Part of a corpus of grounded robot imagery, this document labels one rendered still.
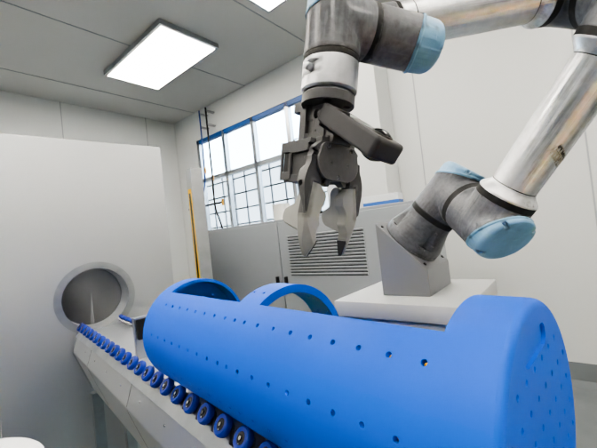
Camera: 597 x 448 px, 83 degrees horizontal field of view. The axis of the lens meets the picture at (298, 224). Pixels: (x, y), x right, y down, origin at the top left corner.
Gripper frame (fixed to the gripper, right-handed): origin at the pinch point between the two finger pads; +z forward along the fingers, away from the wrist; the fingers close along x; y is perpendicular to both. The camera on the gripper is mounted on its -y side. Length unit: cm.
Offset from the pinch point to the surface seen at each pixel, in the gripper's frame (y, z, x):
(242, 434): 21.8, 37.6, -2.6
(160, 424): 57, 53, 1
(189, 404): 43, 41, -1
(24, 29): 366, -154, 38
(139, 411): 73, 57, 2
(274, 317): 12.8, 13.0, -1.7
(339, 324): -0.5, 10.5, -2.8
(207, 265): 121, 22, -39
